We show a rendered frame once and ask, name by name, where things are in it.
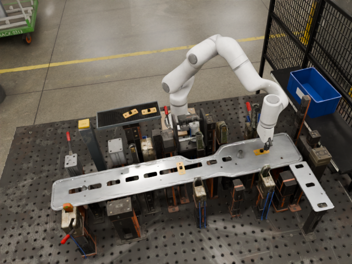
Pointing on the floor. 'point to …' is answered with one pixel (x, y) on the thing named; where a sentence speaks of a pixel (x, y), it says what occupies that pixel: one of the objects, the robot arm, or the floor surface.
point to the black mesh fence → (309, 45)
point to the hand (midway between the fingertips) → (263, 142)
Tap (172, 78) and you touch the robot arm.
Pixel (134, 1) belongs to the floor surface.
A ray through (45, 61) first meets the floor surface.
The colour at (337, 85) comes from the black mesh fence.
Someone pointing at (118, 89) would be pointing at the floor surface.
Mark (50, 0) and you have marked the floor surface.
